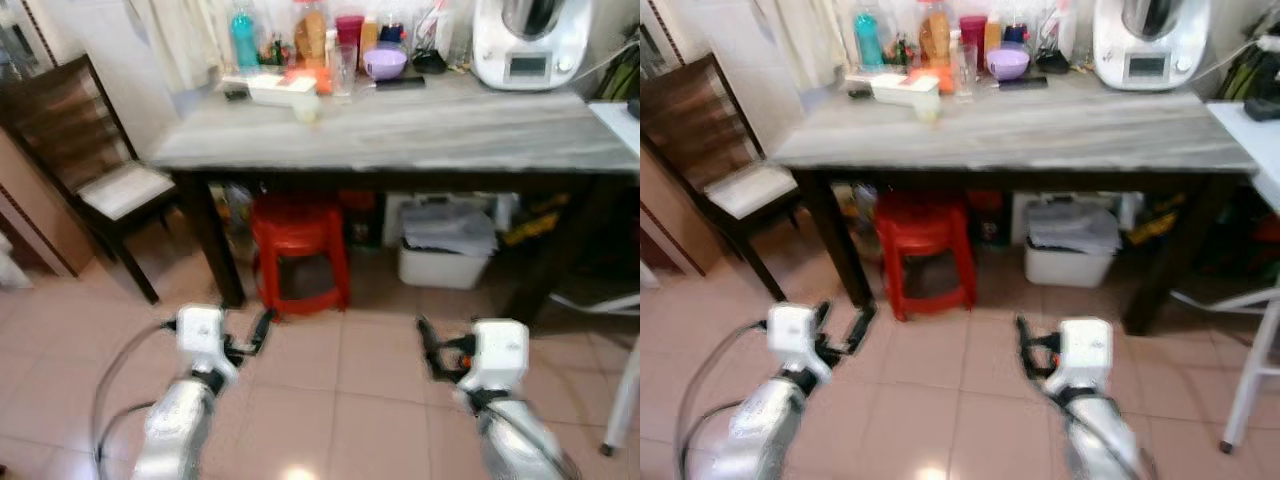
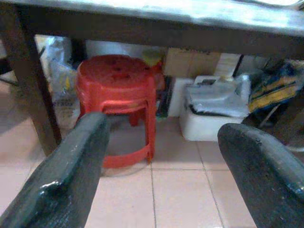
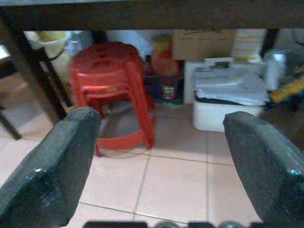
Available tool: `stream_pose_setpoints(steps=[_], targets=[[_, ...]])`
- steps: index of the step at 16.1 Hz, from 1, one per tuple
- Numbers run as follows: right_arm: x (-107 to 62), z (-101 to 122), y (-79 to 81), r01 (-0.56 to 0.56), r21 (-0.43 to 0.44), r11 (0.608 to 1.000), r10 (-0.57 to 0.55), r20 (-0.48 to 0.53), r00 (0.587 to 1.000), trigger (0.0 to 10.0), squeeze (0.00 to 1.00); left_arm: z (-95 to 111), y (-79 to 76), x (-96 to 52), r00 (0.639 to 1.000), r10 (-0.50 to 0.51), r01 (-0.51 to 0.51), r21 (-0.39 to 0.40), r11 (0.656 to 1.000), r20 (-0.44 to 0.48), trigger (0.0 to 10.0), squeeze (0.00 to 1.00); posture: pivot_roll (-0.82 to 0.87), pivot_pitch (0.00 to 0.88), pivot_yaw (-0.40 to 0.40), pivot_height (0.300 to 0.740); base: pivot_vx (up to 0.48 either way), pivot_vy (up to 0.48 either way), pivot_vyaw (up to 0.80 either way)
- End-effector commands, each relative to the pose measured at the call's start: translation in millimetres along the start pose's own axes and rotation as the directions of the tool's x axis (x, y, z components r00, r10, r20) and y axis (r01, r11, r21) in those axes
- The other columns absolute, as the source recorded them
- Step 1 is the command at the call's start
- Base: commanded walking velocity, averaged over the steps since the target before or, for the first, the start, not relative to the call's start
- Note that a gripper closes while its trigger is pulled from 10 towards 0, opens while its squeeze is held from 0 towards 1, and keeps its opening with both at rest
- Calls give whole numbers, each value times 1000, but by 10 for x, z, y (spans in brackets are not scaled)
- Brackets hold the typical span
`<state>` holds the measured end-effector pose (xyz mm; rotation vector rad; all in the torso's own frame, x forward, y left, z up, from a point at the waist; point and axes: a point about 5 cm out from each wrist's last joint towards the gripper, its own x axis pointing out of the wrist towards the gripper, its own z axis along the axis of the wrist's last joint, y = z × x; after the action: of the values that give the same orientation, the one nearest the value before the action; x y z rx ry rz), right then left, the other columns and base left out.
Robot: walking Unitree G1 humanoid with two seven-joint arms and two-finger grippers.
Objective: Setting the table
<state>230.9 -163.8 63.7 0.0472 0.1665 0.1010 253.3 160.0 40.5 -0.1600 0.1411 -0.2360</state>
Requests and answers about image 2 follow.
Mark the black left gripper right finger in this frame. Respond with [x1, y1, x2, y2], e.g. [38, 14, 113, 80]
[217, 123, 304, 228]

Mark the blue and yellow bag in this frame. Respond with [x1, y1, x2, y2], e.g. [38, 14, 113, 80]
[247, 59, 304, 119]

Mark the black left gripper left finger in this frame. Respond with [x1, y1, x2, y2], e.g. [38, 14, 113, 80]
[0, 112, 110, 228]

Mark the red plastic stool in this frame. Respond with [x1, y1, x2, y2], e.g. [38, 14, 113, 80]
[76, 55, 165, 169]

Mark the white styrofoam box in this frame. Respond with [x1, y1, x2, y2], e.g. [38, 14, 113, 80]
[170, 75, 252, 142]

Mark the yellow green cloth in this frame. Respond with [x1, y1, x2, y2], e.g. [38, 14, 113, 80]
[142, 48, 165, 67]

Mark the brown cardboard box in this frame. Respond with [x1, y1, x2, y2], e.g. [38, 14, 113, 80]
[163, 47, 222, 78]

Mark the white printed plastic sack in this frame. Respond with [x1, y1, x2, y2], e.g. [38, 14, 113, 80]
[39, 36, 82, 130]

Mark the dark wooden table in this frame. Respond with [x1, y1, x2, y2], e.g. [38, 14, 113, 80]
[0, 0, 304, 156]

